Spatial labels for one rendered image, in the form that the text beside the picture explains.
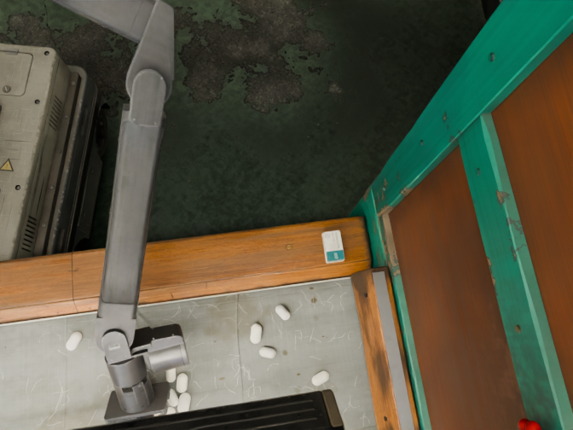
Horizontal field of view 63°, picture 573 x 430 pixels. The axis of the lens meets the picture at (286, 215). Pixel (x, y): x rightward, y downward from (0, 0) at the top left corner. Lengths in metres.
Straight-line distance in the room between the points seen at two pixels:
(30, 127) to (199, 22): 0.92
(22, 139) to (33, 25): 0.89
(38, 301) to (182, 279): 0.27
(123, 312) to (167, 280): 0.21
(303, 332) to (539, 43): 0.69
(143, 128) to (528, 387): 0.53
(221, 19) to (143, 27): 1.49
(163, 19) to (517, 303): 0.51
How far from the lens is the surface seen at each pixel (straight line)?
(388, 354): 0.86
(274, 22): 2.11
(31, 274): 1.03
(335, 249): 0.93
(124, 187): 0.69
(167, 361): 0.82
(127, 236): 0.71
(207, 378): 0.96
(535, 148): 0.47
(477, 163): 0.53
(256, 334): 0.93
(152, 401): 0.89
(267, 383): 0.95
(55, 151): 1.55
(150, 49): 0.64
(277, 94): 1.93
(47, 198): 1.51
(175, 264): 0.95
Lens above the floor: 1.69
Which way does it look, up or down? 75 degrees down
